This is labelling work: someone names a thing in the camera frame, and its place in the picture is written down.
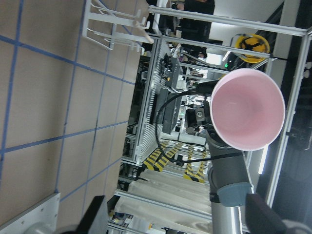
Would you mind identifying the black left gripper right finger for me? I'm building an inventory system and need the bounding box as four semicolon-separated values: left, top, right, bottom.
245;192;312;234

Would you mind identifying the pink plastic cup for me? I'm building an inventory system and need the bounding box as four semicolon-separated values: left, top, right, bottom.
210;68;285;151

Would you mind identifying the white wire cup rack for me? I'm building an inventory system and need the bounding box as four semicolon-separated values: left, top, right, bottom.
82;0;154;55

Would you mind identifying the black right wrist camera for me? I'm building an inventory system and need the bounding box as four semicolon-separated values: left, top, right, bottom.
185;107;212;127

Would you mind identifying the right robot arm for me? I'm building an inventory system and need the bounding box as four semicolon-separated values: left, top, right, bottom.
206;126;254;234

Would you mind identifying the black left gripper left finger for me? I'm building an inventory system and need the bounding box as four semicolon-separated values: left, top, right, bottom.
58;195;109;234

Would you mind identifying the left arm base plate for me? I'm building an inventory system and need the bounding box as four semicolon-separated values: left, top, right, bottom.
0;193;60;234

